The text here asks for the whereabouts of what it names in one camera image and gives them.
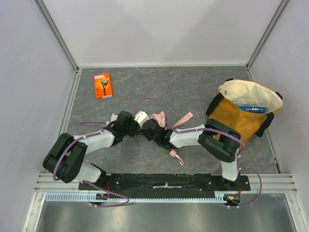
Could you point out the pink folding umbrella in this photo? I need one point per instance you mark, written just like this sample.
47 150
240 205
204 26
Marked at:
161 119

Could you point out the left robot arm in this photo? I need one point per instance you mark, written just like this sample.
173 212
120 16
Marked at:
65 160

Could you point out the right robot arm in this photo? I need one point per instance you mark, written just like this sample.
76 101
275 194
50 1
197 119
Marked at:
218 139

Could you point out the orange Gillette razor box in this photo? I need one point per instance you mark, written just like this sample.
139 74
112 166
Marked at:
103 86

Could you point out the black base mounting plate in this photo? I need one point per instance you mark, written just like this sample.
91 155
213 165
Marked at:
170 185

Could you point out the orange canvas tote bag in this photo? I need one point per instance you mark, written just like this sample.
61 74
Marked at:
232 92

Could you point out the blue Harry's razor box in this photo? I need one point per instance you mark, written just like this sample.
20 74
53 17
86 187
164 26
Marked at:
252 108

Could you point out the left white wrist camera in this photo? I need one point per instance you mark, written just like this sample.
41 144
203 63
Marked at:
113 117

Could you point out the white slotted cable duct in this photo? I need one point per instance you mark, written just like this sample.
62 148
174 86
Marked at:
98 197

